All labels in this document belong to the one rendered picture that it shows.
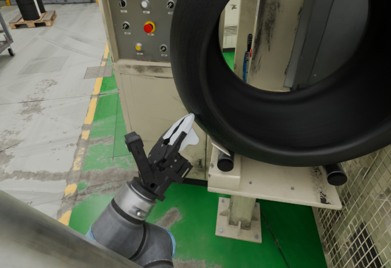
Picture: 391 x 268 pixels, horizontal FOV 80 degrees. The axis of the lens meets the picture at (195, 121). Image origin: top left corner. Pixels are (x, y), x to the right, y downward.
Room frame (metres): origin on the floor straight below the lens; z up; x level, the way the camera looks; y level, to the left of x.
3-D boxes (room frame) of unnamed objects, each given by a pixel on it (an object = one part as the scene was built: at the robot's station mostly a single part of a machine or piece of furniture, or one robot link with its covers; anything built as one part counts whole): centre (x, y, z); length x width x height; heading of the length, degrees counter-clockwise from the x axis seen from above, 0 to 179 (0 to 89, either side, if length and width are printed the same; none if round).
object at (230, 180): (0.61, -0.11, 0.83); 0.36 x 0.09 x 0.06; 170
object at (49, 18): (6.09, 3.90, 0.38); 1.20 x 0.80 x 0.76; 20
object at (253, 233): (0.84, -0.27, 0.02); 0.27 x 0.27 x 0.04; 80
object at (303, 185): (0.59, -0.25, 0.80); 0.37 x 0.36 x 0.02; 80
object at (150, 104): (1.32, 0.14, 0.63); 0.56 x 0.41 x 1.27; 80
